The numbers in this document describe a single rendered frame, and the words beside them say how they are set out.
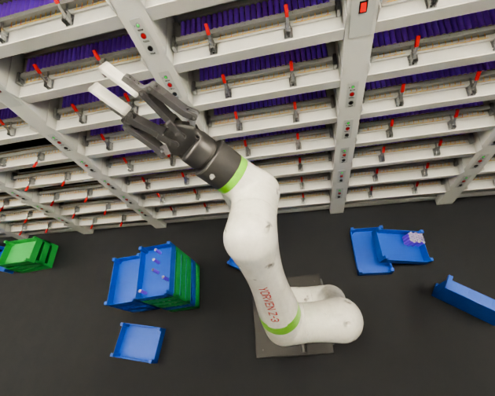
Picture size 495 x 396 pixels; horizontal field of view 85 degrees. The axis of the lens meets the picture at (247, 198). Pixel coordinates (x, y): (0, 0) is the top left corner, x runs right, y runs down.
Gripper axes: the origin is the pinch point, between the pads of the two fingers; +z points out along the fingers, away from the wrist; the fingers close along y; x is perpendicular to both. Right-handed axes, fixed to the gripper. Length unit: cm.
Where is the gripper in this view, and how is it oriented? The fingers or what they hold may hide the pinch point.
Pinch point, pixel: (115, 89)
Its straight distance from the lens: 57.2
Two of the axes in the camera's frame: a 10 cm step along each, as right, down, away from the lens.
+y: 6.6, -5.1, -5.4
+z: -7.4, -5.3, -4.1
